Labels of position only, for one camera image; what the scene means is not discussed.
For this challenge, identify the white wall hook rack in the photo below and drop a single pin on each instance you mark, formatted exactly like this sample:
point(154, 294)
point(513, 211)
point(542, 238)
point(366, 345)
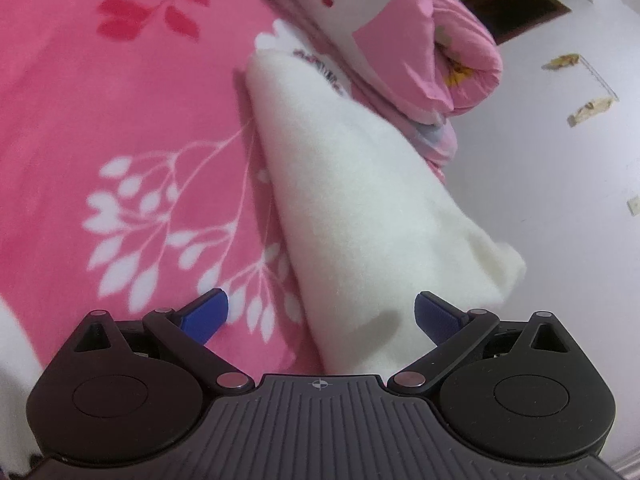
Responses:
point(597, 77)

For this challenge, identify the white sweater with deer embroidery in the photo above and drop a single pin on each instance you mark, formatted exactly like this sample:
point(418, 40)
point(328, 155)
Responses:
point(360, 200)

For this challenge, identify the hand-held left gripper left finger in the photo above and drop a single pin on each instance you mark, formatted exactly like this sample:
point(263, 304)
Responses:
point(205, 316)

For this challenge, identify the pink floral bed blanket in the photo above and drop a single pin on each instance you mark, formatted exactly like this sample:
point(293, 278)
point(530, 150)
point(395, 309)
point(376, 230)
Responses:
point(125, 160)

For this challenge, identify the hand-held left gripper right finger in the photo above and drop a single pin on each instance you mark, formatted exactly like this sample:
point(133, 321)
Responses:
point(437, 316)

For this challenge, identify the brown wooden door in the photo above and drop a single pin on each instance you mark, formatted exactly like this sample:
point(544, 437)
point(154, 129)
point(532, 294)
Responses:
point(500, 0)

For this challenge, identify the blue pink cartoon quilt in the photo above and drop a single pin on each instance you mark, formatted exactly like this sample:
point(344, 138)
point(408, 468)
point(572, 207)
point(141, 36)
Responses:
point(400, 35)

